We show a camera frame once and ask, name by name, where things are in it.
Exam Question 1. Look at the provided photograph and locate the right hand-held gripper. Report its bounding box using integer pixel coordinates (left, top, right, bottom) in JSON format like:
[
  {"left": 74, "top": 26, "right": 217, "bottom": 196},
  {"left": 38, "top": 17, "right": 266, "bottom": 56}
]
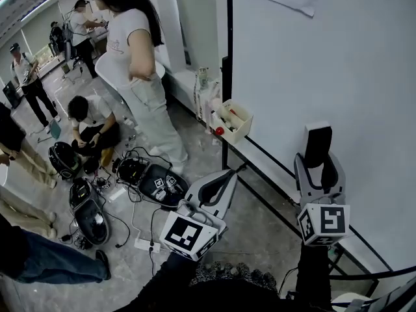
[{"left": 294, "top": 151, "right": 352, "bottom": 248}]

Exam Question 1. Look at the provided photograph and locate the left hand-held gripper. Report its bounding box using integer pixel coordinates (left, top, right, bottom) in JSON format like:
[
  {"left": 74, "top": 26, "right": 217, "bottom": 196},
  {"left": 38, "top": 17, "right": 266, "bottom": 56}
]
[{"left": 159, "top": 169, "right": 239, "bottom": 262}]

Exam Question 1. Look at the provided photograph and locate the black whiteboard eraser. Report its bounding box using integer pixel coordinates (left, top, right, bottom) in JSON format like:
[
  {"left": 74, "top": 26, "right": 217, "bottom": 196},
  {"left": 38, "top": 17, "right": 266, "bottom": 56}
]
[{"left": 304, "top": 121, "right": 333, "bottom": 170}]

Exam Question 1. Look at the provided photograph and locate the person's left forearm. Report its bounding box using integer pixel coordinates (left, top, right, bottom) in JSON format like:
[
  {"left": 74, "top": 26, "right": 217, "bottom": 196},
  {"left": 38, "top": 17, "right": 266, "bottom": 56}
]
[{"left": 113, "top": 254, "right": 200, "bottom": 312}]

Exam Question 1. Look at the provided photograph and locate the person's right forearm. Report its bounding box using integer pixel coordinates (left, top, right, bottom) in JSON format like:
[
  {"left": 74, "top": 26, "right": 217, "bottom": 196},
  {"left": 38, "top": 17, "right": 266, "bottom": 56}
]
[{"left": 294, "top": 242, "right": 333, "bottom": 312}]

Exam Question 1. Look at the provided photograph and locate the black framed whiteboard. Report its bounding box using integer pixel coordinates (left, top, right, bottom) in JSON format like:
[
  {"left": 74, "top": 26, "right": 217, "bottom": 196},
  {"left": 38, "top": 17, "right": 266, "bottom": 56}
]
[{"left": 222, "top": 0, "right": 416, "bottom": 272}]

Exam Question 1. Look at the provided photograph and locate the black open equipment case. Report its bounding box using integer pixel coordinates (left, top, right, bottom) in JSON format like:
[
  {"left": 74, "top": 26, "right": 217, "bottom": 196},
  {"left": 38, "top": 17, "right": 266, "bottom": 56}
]
[
  {"left": 116, "top": 155, "right": 190, "bottom": 211},
  {"left": 68, "top": 177, "right": 111, "bottom": 246}
]

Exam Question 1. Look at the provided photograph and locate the white marker tray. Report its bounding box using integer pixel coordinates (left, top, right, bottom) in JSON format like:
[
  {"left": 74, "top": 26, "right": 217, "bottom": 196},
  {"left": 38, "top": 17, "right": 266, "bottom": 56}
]
[{"left": 215, "top": 99, "right": 255, "bottom": 144}]

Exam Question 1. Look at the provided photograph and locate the white power strip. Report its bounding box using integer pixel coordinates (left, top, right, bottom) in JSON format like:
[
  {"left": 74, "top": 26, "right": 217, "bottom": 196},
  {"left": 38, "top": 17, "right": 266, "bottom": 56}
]
[{"left": 134, "top": 237, "right": 162, "bottom": 253}]

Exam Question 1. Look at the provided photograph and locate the person's patterned torso clothing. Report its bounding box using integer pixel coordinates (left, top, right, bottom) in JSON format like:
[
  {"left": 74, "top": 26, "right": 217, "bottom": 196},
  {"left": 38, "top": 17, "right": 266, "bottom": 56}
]
[{"left": 188, "top": 261, "right": 281, "bottom": 312}]

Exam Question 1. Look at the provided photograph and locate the round black helmet case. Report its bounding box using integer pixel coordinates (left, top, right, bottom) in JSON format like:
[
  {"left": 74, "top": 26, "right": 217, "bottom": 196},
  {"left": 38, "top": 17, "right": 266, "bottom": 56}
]
[{"left": 47, "top": 141, "right": 83, "bottom": 180}]

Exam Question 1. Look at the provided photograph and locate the teal flat object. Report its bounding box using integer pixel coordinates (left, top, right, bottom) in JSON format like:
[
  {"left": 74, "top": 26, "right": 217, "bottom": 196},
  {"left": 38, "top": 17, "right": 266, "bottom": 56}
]
[{"left": 48, "top": 120, "right": 63, "bottom": 140}]

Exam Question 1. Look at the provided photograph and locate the black box speaker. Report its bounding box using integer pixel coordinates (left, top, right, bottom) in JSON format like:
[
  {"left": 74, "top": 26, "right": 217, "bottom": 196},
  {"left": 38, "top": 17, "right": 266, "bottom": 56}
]
[{"left": 2, "top": 80, "right": 22, "bottom": 109}]

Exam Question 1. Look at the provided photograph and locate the black cable tangle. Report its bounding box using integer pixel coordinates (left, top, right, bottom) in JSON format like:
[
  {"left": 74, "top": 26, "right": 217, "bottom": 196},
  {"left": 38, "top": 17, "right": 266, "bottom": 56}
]
[{"left": 58, "top": 146, "right": 173, "bottom": 276}]

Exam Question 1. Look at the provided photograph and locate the patterned lanyard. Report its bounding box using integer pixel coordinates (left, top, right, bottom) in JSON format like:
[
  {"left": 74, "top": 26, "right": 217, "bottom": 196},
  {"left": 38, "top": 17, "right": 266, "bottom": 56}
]
[{"left": 194, "top": 70, "right": 200, "bottom": 120}]

